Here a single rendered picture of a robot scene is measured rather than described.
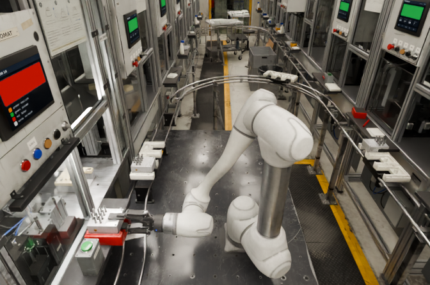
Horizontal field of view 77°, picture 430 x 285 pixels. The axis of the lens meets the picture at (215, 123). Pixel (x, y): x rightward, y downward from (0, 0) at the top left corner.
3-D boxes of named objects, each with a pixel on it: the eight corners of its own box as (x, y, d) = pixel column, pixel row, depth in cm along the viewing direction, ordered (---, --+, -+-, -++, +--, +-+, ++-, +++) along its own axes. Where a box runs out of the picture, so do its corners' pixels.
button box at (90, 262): (97, 275, 105) (90, 256, 99) (77, 275, 105) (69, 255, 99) (105, 257, 112) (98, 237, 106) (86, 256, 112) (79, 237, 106)
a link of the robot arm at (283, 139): (266, 237, 138) (295, 276, 121) (238, 250, 132) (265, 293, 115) (285, 98, 100) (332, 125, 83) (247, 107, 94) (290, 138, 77)
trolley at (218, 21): (210, 63, 648) (209, 20, 600) (204, 56, 695) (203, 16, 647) (244, 59, 670) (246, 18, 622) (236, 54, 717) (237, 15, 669)
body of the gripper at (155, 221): (166, 223, 123) (145, 221, 123) (165, 209, 119) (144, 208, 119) (162, 237, 117) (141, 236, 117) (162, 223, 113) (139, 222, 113)
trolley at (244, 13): (250, 48, 759) (253, 11, 711) (230, 50, 753) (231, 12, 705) (244, 42, 831) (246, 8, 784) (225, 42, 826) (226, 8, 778)
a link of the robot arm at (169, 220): (178, 208, 120) (164, 207, 120) (175, 225, 112) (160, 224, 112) (178, 222, 124) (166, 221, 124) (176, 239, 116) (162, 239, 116)
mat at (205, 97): (233, 145, 345) (233, 144, 345) (187, 144, 346) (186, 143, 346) (226, 40, 854) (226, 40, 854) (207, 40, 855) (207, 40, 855)
